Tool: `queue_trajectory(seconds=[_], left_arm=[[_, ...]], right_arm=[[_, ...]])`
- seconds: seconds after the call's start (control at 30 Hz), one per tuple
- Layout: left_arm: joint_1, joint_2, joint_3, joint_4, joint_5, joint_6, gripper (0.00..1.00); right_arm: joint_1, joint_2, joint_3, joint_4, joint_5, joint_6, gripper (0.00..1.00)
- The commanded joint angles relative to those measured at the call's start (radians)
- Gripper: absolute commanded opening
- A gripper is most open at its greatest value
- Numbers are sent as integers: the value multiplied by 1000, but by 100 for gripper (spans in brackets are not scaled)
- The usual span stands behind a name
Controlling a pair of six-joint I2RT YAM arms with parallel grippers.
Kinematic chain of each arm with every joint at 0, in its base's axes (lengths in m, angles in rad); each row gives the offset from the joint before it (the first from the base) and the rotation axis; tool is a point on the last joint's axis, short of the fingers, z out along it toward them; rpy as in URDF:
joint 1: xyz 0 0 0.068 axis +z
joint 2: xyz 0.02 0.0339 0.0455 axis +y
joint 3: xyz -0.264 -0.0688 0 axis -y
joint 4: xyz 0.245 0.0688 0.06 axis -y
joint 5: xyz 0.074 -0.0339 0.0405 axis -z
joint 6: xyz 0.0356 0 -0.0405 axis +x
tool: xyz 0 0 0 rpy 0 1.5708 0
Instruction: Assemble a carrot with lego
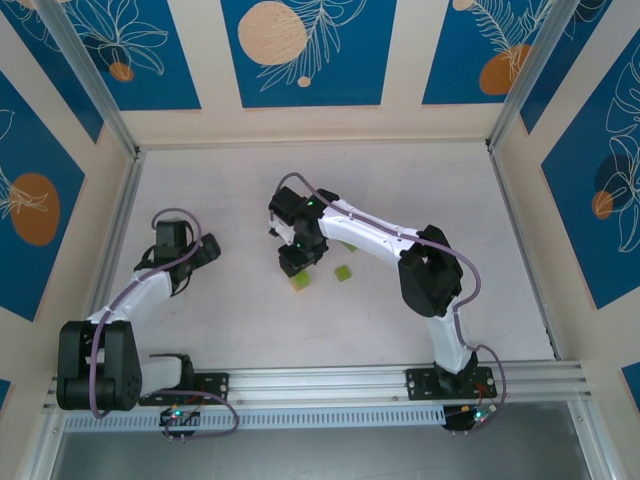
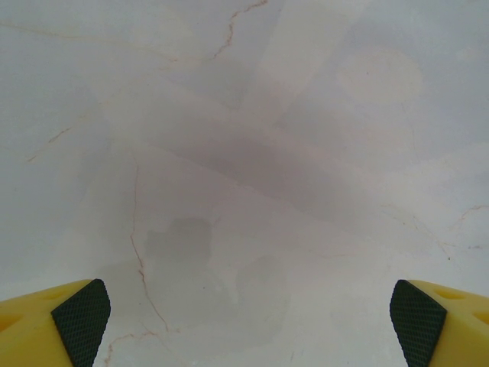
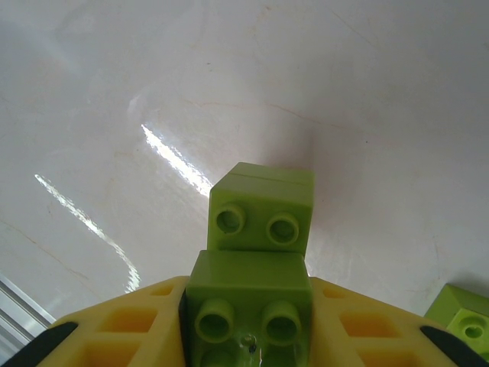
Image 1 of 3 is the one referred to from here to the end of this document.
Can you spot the aluminium frame bar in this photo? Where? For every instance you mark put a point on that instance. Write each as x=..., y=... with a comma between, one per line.
x=592, y=445
x=42, y=450

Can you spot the aluminium mounting rail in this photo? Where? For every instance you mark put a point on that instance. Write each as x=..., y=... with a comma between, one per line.
x=325, y=380

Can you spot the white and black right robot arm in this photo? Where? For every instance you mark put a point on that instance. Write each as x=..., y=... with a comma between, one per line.
x=360, y=232

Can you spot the controller board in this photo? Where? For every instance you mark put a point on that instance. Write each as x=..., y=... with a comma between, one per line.
x=460, y=420
x=172, y=420

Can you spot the right controller board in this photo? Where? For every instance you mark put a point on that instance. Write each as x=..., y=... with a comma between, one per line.
x=460, y=420

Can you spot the left controller board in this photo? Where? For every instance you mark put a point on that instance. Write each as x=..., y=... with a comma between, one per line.
x=172, y=420

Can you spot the blue floral wall panel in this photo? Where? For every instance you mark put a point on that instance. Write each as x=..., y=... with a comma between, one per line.
x=4, y=395
x=350, y=75
x=450, y=60
x=165, y=75
x=560, y=85
x=575, y=225
x=30, y=150
x=55, y=85
x=632, y=382

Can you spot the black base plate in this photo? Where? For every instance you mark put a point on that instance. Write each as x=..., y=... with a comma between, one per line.
x=215, y=387
x=420, y=384

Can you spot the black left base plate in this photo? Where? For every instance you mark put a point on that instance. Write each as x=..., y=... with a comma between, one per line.
x=215, y=387

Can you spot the large green lego brick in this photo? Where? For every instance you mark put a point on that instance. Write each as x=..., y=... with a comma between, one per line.
x=303, y=280

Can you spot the aluminium table edge rail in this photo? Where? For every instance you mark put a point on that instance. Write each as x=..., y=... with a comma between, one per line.
x=522, y=250
x=117, y=250

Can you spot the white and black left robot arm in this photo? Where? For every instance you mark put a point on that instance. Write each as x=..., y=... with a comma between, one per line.
x=150, y=292

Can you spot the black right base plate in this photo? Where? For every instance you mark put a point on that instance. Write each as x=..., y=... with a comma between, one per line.
x=420, y=384

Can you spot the aluminium frame post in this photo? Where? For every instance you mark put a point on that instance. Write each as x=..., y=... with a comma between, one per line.
x=92, y=75
x=540, y=75

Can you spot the small green lego cube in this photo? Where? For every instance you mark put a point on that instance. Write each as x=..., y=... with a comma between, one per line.
x=343, y=274

